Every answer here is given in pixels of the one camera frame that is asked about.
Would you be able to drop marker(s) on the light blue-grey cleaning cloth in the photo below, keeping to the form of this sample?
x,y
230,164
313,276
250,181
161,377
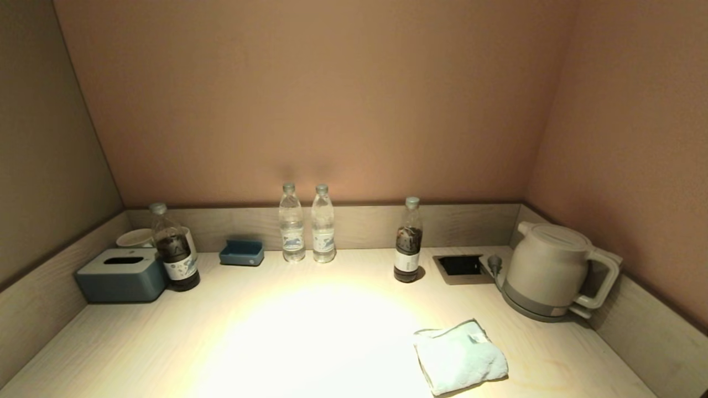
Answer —
x,y
459,356

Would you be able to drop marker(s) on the clear water bottle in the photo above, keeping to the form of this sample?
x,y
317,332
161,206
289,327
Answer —
x,y
291,230
323,230

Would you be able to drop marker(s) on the dark tea bottle white label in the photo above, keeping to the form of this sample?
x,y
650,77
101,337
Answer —
x,y
407,249

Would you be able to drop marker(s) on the small blue tray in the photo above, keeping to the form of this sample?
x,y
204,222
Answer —
x,y
241,254

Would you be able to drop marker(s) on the recessed black power socket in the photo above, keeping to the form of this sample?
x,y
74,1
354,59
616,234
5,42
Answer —
x,y
460,266

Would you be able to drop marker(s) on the grey power plug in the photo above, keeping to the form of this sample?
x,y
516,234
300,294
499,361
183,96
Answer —
x,y
494,263

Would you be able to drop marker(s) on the dark drink bottle patterned label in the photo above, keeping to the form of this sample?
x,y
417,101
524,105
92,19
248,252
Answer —
x,y
175,254

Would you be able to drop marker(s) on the beige electric kettle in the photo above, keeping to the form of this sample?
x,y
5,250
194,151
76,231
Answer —
x,y
545,266

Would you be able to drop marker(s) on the white ceramic cup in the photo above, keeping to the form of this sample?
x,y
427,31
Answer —
x,y
134,238

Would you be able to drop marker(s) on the blue-grey tissue box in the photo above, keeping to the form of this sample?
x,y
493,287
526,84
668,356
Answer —
x,y
120,279

